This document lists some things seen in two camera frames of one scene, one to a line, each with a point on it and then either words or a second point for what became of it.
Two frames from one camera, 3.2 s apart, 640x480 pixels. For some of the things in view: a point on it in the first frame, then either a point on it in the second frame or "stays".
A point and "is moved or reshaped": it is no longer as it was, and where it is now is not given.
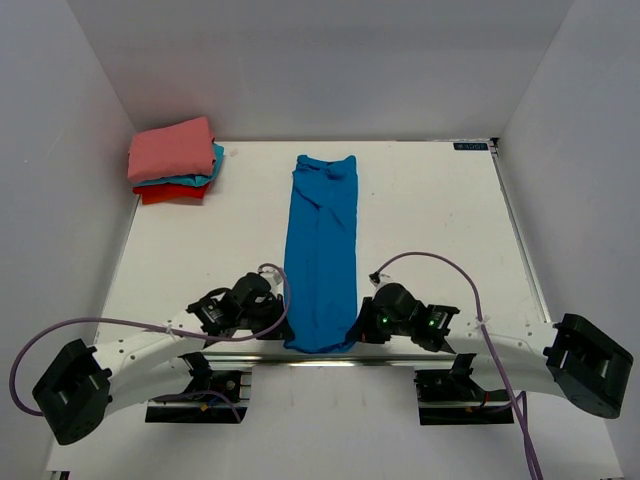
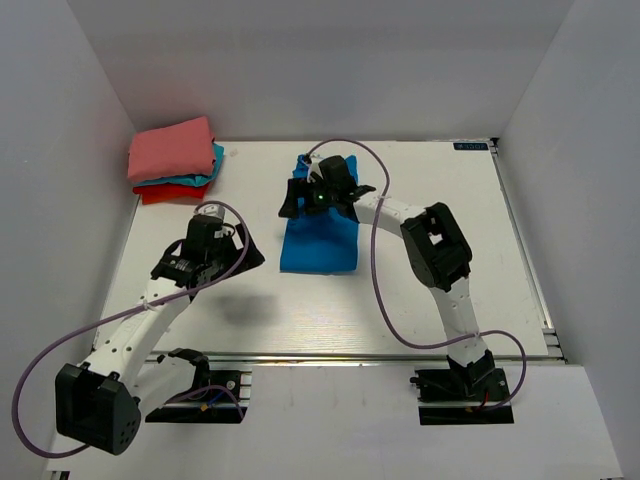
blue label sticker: (470, 146) stays
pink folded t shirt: (178, 149) stays
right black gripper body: (378, 327) to (321, 197)
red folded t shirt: (170, 191) stays
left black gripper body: (262, 319) to (222, 259)
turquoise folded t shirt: (191, 180) stays
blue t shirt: (320, 255) is moved or reshaped
